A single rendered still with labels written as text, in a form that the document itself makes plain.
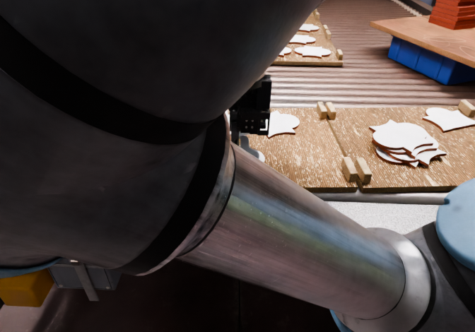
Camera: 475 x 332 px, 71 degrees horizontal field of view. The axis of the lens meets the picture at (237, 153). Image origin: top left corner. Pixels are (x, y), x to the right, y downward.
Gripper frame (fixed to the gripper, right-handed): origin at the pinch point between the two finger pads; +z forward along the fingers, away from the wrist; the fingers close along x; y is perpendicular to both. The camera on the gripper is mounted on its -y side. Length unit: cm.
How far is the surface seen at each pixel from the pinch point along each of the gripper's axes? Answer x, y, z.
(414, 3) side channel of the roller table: 161, 115, -3
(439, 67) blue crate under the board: 47, 71, -4
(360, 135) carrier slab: 10.0, 32.8, 0.0
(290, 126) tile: 13.6, 15.3, -0.5
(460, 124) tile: 14, 60, -1
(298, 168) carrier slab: -3.0, 14.6, 0.4
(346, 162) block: -4.7, 24.3, -2.5
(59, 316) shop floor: 15, -73, 96
